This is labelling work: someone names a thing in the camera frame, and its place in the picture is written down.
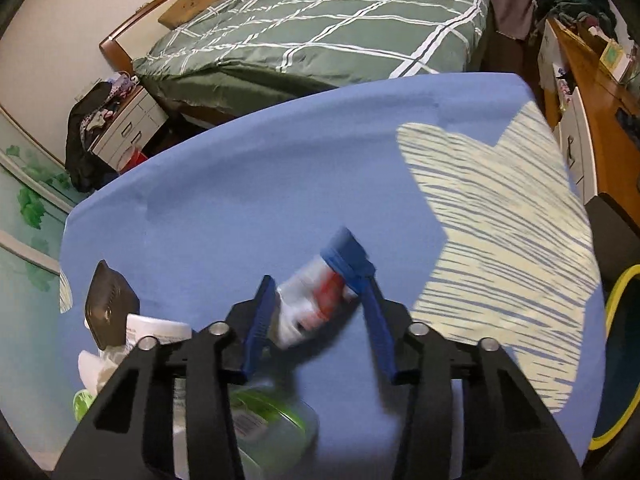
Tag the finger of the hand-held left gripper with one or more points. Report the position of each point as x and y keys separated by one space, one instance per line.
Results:
x=107 y=300

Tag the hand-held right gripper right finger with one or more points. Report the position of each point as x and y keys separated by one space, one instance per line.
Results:
x=377 y=330

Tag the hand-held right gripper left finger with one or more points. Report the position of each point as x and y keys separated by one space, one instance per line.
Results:
x=257 y=330

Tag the white tube with blue cap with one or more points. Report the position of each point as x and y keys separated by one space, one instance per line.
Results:
x=305 y=300

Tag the green plastic bag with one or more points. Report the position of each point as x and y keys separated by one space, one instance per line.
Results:
x=280 y=425

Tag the dark bin with yellow rim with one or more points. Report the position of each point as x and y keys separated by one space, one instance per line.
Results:
x=620 y=360

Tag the sliding door wardrobe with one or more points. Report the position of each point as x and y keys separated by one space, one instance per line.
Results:
x=25 y=240

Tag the red bag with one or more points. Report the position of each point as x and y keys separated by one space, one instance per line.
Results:
x=134 y=159

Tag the blue star-printed tablecloth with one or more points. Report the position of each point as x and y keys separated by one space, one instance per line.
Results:
x=250 y=185

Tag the white nightstand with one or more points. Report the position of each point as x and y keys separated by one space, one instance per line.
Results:
x=130 y=130

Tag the pile of small garments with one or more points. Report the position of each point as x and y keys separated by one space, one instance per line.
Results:
x=112 y=97

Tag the wooden bed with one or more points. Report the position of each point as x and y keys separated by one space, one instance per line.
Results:
x=115 y=45

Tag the brown pillow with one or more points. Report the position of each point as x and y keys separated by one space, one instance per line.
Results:
x=190 y=10

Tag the wooden desk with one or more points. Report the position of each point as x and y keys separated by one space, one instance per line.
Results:
x=600 y=125

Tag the green checked duvet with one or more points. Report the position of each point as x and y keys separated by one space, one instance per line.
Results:
x=325 y=25

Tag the small pale box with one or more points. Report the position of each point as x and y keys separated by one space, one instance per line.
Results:
x=616 y=60

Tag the pile of dark clothes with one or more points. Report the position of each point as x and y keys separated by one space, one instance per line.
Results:
x=570 y=5

